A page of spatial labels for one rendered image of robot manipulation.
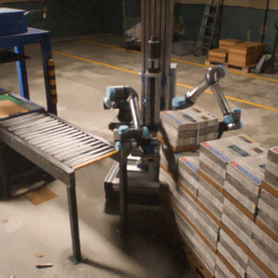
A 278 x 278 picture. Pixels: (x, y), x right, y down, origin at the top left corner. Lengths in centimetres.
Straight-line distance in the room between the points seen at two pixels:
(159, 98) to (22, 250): 177
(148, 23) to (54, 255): 210
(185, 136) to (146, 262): 104
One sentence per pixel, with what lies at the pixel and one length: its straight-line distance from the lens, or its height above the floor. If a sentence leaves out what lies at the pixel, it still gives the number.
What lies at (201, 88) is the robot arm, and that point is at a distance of 330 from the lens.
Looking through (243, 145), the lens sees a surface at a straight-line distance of 245.
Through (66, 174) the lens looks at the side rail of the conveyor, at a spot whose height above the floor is 78.
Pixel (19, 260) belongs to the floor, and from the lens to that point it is 320.
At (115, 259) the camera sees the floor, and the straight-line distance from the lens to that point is 307.
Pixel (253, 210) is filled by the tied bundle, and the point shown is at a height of 91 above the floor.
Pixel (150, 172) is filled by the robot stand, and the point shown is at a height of 22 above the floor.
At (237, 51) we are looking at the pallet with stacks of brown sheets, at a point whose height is 44.
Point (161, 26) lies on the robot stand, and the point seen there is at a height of 165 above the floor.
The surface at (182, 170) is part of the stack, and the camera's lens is 274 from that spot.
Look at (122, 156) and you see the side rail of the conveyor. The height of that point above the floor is 76.
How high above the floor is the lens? 207
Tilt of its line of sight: 24 degrees down
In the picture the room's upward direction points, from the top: straight up
